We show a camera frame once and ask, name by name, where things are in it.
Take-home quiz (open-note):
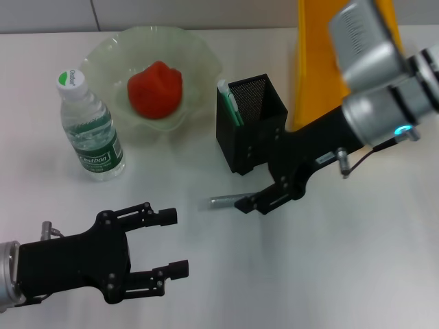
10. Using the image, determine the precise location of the green wavy glass fruit plate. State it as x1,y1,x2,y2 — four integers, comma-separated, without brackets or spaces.
82,26,222,143

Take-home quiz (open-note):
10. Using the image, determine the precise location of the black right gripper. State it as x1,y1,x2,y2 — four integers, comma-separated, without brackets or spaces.
234,106,364,217

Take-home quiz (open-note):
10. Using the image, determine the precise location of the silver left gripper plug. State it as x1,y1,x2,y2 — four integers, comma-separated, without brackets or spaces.
40,221,67,243

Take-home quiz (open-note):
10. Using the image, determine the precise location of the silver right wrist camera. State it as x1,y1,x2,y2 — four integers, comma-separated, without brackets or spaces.
328,0,412,94

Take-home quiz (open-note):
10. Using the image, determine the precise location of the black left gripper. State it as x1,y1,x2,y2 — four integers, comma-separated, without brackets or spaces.
19,202,191,305

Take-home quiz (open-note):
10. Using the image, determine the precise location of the black mesh pen holder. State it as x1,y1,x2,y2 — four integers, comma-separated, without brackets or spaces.
216,73,288,175

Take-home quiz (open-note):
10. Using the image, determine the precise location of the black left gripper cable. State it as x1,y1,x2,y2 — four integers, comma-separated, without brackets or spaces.
20,293,53,306

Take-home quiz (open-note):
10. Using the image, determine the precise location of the silver glitter pen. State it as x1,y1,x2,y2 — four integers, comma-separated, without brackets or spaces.
198,193,257,211

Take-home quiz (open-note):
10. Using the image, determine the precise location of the green utility knife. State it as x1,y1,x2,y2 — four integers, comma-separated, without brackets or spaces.
217,79,245,127

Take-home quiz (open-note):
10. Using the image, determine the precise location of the yellow plastic storage bin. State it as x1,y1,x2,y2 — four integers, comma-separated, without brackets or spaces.
290,0,409,134

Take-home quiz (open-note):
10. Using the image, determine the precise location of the right gripper cable with plug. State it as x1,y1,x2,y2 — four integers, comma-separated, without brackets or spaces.
335,130,422,180

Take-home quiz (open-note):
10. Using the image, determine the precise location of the clear green-label water bottle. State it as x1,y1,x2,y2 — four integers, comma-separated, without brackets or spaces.
56,67,127,183

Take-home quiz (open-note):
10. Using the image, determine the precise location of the orange-red soft toy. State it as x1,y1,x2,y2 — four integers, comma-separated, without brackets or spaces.
126,60,182,120

